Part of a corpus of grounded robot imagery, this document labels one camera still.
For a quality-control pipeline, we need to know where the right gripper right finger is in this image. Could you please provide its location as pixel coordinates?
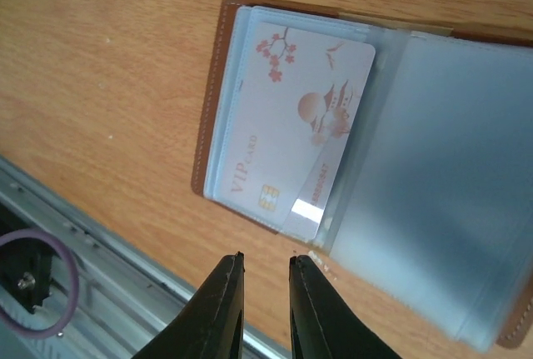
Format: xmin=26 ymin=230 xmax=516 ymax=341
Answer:
xmin=289 ymin=255 xmax=399 ymax=358

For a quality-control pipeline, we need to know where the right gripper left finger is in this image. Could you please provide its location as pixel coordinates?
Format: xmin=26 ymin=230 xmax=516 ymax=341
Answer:
xmin=135 ymin=252 xmax=245 ymax=359

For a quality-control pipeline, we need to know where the white VIP cherry blossom card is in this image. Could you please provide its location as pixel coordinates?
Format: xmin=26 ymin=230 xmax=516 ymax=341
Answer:
xmin=205 ymin=22 xmax=376 ymax=240

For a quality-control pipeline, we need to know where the aluminium frame rail front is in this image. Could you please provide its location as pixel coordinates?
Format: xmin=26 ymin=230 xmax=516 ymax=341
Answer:
xmin=0 ymin=154 xmax=292 ymax=359

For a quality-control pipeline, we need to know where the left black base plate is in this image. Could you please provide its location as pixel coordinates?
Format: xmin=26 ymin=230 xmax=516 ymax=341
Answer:
xmin=0 ymin=208 xmax=55 ymax=315

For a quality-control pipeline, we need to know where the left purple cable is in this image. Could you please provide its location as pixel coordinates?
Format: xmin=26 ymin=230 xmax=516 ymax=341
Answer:
xmin=0 ymin=227 xmax=80 ymax=339

